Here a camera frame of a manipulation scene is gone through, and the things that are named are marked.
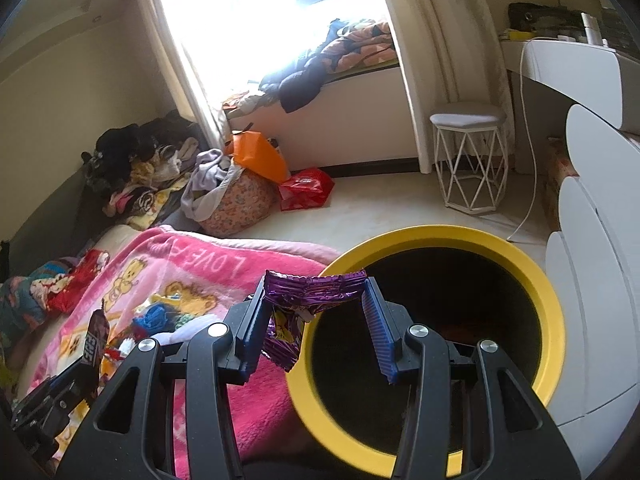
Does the red snack packet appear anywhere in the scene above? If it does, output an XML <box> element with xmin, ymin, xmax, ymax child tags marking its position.
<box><xmin>82</xmin><ymin>309</ymin><xmax>110</xmax><ymax>368</ymax></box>

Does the blue plastic bag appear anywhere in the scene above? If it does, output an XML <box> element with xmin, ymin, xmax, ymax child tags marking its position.
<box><xmin>132</xmin><ymin>302</ymin><xmax>176</xmax><ymax>337</ymax></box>

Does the white foam net sleeve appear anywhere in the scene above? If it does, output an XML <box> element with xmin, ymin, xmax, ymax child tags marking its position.
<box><xmin>152</xmin><ymin>314</ymin><xmax>222</xmax><ymax>346</ymax></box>

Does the purple snack wrapper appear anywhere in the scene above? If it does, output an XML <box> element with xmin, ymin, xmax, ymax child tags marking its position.
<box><xmin>262</xmin><ymin>271</ymin><xmax>368</xmax><ymax>372</ymax></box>

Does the yellow rimmed black trash bin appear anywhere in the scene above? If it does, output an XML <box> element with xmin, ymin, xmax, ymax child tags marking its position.
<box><xmin>286</xmin><ymin>226</ymin><xmax>565</xmax><ymax>478</ymax></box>

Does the colourful pillow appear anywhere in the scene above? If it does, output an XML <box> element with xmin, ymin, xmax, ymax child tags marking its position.
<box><xmin>1</xmin><ymin>260</ymin><xmax>73</xmax><ymax>360</ymax></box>

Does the yellow snack wrapper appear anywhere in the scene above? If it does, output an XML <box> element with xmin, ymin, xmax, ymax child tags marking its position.
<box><xmin>149</xmin><ymin>294</ymin><xmax>182</xmax><ymax>310</ymax></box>

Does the red garment on bed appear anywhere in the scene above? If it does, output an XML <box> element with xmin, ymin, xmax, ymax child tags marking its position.
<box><xmin>47</xmin><ymin>249</ymin><xmax>110</xmax><ymax>314</ymax></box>

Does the white vanity dresser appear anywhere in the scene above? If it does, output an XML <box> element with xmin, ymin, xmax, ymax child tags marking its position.
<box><xmin>501</xmin><ymin>39</ymin><xmax>639</xmax><ymax>478</ymax></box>

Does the pink cartoon fleece blanket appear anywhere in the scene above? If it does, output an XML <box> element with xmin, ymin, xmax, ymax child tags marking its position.
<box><xmin>1</xmin><ymin>226</ymin><xmax>336</xmax><ymax>479</ymax></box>

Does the pile of clothes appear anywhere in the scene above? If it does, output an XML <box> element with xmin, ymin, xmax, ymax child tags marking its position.
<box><xmin>81</xmin><ymin>110</ymin><xmax>206</xmax><ymax>231</ymax></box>

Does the floral laundry basket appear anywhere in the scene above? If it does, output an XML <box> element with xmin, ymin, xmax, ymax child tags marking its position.
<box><xmin>198</xmin><ymin>170</ymin><xmax>278</xmax><ymax>237</ymax></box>

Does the red bag on floor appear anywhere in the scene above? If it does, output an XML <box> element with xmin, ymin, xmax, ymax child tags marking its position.
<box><xmin>278</xmin><ymin>168</ymin><xmax>335</xmax><ymax>211</ymax></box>

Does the lavender white garment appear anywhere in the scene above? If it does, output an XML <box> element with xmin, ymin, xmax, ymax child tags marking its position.
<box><xmin>181</xmin><ymin>148</ymin><xmax>243</xmax><ymax>222</ymax></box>

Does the orange paper bag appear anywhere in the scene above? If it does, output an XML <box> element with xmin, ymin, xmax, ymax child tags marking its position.
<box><xmin>232</xmin><ymin>130</ymin><xmax>290</xmax><ymax>184</ymax></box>

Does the dark jacket on sill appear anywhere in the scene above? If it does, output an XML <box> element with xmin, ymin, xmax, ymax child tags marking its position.
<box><xmin>258</xmin><ymin>18</ymin><xmax>347</xmax><ymax>114</ymax></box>

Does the orange patterned quilt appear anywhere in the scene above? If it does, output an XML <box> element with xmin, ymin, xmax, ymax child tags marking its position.
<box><xmin>318</xmin><ymin>21</ymin><xmax>398</xmax><ymax>75</ymax></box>

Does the cream left curtain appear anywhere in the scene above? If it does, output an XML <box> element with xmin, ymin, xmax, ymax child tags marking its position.
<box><xmin>137</xmin><ymin>0</ymin><xmax>232</xmax><ymax>150</ymax></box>

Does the cream curtain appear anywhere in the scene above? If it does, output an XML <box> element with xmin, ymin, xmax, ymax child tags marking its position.
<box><xmin>385</xmin><ymin>0</ymin><xmax>515</xmax><ymax>174</ymax></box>
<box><xmin>137</xmin><ymin>0</ymin><xmax>232</xmax><ymax>150</ymax></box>

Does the dark camouflage bag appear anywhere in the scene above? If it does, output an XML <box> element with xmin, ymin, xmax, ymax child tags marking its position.
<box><xmin>506</xmin><ymin>2</ymin><xmax>585</xmax><ymax>38</ymax></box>

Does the cream right curtain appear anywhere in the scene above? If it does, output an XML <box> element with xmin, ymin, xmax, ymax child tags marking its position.
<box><xmin>385</xmin><ymin>0</ymin><xmax>515</xmax><ymax>174</ymax></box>

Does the white wire stool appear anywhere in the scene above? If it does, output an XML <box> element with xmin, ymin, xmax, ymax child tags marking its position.
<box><xmin>430</xmin><ymin>102</ymin><xmax>509</xmax><ymax>216</ymax></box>

